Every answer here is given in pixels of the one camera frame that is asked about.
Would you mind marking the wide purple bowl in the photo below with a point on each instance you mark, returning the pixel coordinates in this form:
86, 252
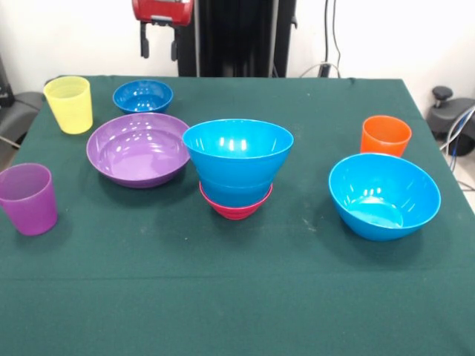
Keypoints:
133, 155

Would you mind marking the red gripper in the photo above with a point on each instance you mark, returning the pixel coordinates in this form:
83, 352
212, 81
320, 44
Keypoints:
163, 11

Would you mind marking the purple cup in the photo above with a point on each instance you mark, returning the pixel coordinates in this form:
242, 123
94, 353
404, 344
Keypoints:
29, 204

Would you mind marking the small dark blue bowl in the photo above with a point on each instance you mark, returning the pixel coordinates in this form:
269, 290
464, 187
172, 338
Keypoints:
143, 97

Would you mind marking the grey padded chair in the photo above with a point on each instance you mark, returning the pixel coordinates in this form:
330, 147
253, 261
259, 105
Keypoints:
16, 111

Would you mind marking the black power plug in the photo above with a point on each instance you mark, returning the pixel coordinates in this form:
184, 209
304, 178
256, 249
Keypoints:
325, 69

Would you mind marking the dark grey chair base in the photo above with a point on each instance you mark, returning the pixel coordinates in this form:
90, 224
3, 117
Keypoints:
449, 118

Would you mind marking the orange cup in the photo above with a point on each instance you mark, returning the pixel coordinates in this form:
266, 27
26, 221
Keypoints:
386, 139

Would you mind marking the large blue bowl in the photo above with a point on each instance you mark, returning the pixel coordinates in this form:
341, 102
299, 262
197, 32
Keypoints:
237, 148
384, 200

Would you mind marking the dark green tablecloth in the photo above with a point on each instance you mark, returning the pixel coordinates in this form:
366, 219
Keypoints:
230, 282

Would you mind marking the yellow cup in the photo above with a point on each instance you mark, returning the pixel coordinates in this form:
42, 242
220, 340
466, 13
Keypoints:
70, 107

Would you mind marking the translucent light blue bowl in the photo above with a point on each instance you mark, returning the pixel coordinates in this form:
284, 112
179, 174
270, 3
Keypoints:
237, 194

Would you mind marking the small red bowl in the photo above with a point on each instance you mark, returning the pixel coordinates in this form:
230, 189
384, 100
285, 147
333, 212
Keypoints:
234, 211

